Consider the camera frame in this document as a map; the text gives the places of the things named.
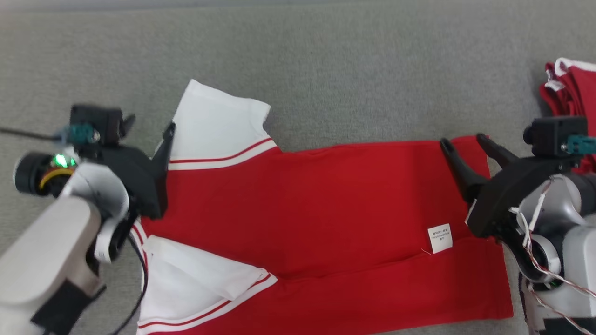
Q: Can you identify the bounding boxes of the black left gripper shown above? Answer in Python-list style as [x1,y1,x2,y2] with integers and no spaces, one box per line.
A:
[99,114,176,221]

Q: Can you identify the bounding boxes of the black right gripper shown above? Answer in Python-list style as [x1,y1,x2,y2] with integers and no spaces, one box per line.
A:
[439,134,579,240]

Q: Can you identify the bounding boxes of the red shorts with white stripe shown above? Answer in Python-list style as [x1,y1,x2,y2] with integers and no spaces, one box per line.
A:
[539,57,596,175]

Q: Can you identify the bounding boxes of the red basketball jersey white trim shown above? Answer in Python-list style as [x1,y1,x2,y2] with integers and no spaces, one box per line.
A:
[135,78,515,335]

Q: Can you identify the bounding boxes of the grey fabric sofa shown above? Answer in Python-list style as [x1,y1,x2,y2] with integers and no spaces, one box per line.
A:
[0,0,596,335]

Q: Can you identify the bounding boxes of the red white wire bundle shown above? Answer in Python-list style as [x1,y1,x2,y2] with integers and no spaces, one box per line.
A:
[509,184,596,335]

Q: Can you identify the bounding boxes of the black right cable teal plug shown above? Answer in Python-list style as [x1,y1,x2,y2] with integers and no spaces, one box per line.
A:
[561,134,596,155]

